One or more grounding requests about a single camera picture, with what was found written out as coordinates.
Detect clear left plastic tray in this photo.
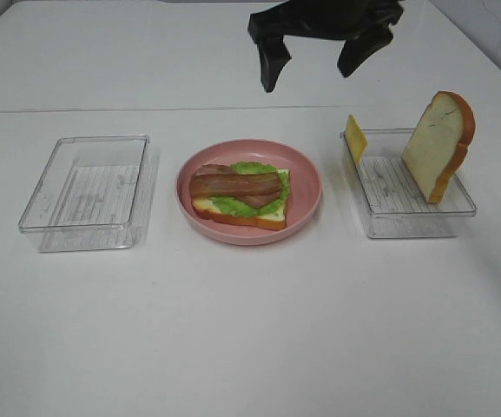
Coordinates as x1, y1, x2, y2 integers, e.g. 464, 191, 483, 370
18, 135, 159, 253

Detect bacon strip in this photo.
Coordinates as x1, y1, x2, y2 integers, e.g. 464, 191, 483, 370
194, 164, 282, 209
188, 173, 282, 197

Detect yellow cheese slice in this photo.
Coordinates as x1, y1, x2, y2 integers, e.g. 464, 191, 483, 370
345, 114, 368, 165

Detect clear plastic tray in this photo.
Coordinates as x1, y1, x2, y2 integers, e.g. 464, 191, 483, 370
18, 135, 159, 253
340, 128, 477, 239

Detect clear right plastic tray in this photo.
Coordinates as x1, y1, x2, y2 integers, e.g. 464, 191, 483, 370
340, 128, 477, 239

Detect green lettuce leaf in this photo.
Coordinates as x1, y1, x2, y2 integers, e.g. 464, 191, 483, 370
208, 162, 290, 220

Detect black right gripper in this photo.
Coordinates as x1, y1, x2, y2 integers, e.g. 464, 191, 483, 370
247, 0, 403, 92

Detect pink round plate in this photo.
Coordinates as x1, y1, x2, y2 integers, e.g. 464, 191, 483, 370
175, 139, 322, 246

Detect bread slice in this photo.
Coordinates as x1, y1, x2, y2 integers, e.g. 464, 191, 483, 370
188, 162, 290, 230
402, 91, 476, 204

